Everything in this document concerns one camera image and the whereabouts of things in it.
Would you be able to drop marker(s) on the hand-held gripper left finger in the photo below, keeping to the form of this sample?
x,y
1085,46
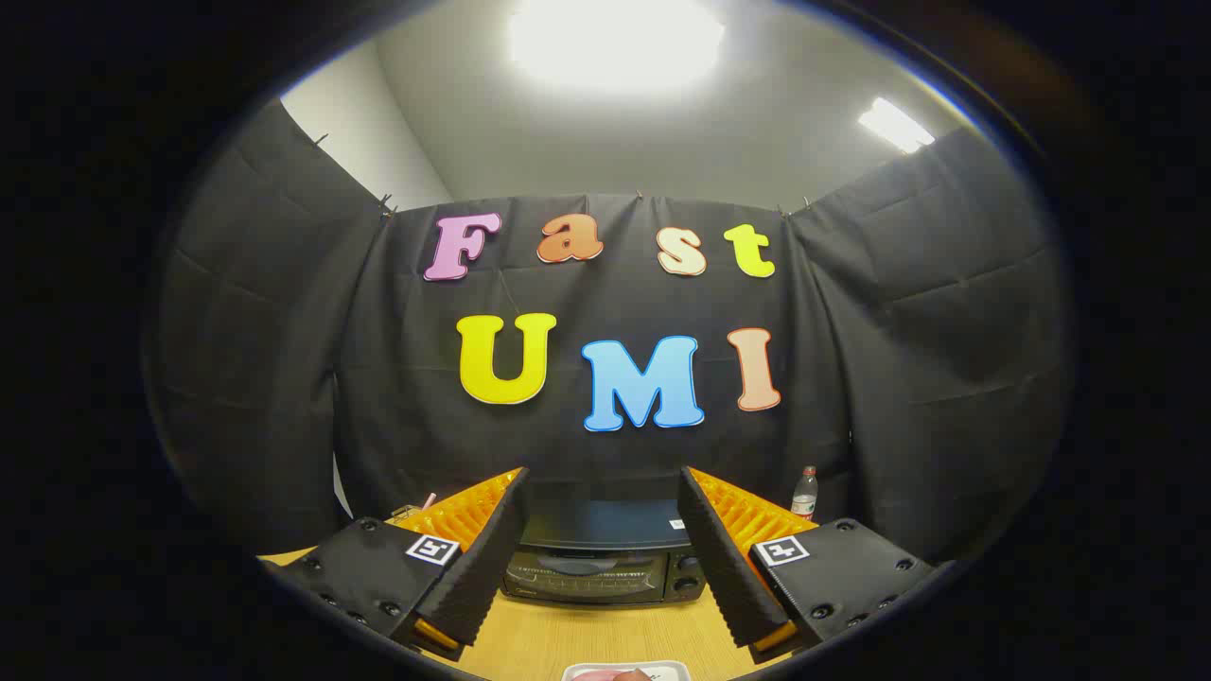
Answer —
x,y
482,567

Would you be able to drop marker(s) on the black backdrop cloth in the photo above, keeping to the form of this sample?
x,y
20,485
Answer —
x,y
615,303

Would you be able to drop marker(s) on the clear water bottle red label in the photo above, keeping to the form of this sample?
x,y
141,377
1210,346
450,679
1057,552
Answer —
x,y
804,497

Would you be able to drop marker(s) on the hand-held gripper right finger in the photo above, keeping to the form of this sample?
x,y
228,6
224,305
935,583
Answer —
x,y
724,567

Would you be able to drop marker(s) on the white square plate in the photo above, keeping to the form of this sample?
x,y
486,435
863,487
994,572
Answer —
x,y
674,672

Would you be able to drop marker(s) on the large ceiling light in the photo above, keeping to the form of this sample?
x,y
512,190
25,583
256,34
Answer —
x,y
615,43

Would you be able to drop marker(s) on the black toaster oven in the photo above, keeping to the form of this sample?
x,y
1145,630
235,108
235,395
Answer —
x,y
596,549

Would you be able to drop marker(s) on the small ceiling light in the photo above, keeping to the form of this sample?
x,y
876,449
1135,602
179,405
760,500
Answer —
x,y
894,125

